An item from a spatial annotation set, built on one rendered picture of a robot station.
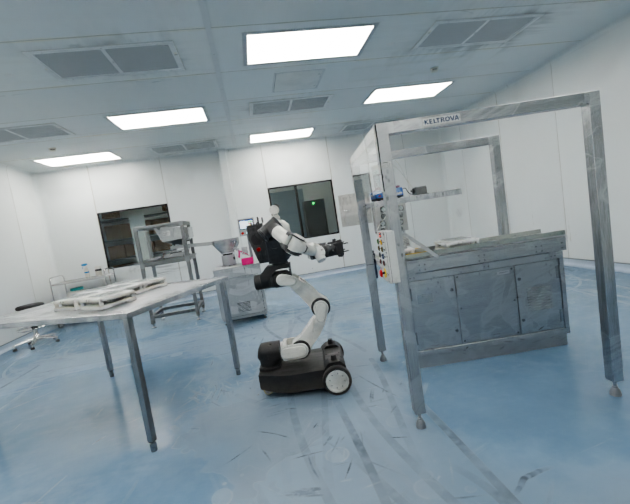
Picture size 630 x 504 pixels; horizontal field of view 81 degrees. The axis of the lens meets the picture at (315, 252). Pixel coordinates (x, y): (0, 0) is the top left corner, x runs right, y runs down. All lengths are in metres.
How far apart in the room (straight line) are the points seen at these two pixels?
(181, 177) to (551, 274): 6.62
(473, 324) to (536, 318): 0.47
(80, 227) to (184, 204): 1.99
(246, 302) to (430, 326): 2.82
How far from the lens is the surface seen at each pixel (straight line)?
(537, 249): 3.08
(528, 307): 3.17
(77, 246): 8.47
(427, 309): 2.85
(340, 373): 2.66
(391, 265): 1.84
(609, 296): 2.53
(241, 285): 5.00
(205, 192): 7.86
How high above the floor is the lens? 1.21
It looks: 5 degrees down
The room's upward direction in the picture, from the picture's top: 9 degrees counter-clockwise
